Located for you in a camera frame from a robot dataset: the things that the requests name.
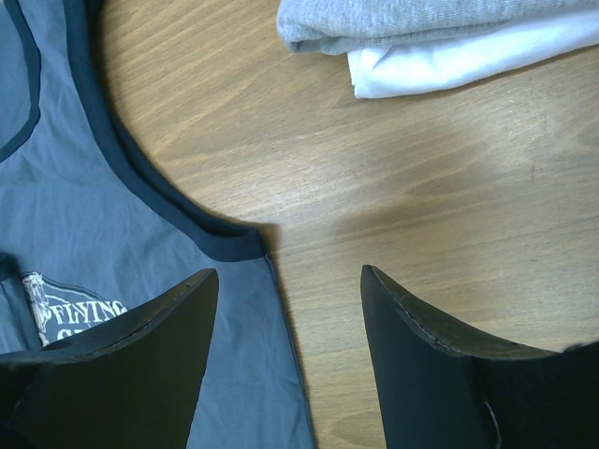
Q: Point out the blue printed tank top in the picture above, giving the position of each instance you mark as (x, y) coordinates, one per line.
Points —
(90, 230)

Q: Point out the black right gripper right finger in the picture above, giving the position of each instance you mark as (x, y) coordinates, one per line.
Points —
(442, 383)

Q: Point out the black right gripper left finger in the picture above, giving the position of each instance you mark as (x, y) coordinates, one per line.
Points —
(131, 382)

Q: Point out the grey folded tank top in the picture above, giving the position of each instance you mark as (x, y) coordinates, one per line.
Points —
(336, 27)

